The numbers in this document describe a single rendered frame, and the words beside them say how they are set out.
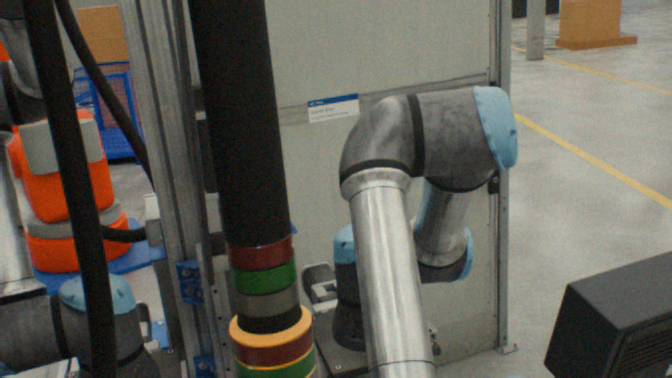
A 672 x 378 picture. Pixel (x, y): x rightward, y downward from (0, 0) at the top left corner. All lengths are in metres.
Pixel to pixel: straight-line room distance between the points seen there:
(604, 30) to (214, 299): 12.02
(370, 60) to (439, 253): 1.29
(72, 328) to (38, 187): 3.16
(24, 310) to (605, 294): 0.93
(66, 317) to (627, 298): 0.90
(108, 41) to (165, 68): 7.24
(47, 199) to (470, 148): 3.67
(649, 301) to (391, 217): 0.46
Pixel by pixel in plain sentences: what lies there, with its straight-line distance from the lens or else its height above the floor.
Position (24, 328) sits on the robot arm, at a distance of 1.16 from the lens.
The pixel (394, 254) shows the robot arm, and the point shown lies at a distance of 0.74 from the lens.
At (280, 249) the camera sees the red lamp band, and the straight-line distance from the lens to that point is 0.30.
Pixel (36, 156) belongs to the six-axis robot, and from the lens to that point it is 4.17.
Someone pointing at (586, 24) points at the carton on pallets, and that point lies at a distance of 12.75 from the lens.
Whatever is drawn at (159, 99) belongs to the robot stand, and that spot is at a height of 1.55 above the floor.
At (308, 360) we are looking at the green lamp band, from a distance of 0.33.
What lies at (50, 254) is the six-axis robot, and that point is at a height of 0.18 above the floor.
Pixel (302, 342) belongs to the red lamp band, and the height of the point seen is 1.57.
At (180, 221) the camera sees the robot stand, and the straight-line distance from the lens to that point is 1.28.
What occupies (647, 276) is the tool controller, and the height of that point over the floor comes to 1.25.
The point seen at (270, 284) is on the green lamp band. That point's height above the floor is 1.60.
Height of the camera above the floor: 1.74
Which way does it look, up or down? 20 degrees down
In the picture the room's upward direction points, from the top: 5 degrees counter-clockwise
